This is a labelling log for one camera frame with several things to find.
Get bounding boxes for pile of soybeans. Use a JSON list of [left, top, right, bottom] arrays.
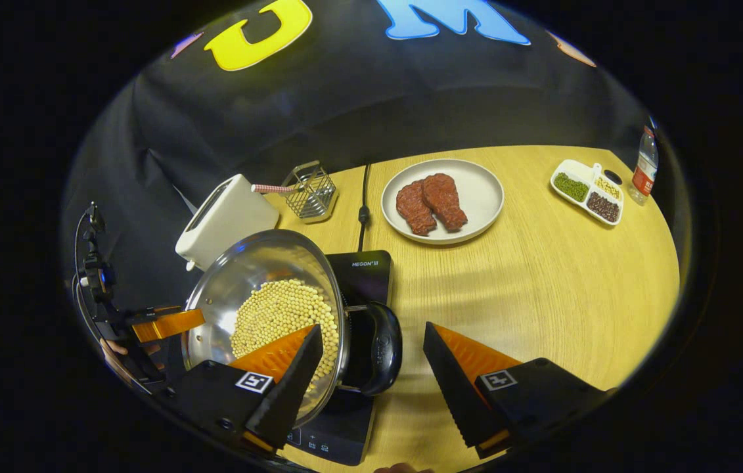
[[231, 279, 340, 395]]

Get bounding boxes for stainless steel pot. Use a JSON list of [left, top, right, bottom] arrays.
[[182, 229, 403, 428]]

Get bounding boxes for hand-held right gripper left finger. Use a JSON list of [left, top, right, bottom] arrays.
[[171, 324, 325, 454]]

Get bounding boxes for white divided bean dish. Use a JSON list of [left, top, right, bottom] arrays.
[[550, 160, 625, 227]]

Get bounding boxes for round white plate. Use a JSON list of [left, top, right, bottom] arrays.
[[381, 159, 505, 246]]

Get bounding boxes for black induction cooktop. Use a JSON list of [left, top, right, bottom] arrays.
[[282, 250, 394, 466]]

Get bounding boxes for white toaster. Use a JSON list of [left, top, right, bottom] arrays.
[[175, 174, 280, 271]]

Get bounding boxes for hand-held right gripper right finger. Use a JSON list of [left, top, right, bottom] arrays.
[[422, 322, 612, 459]]

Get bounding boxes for black power cable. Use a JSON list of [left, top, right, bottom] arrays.
[[357, 164, 372, 252]]

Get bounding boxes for clear plastic water bottle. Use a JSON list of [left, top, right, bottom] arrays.
[[629, 125, 660, 206]]

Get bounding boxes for brown meat piece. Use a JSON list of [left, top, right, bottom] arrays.
[[422, 173, 468, 232], [396, 180, 438, 236]]

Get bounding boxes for metal wire basket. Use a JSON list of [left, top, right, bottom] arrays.
[[281, 161, 338, 224]]

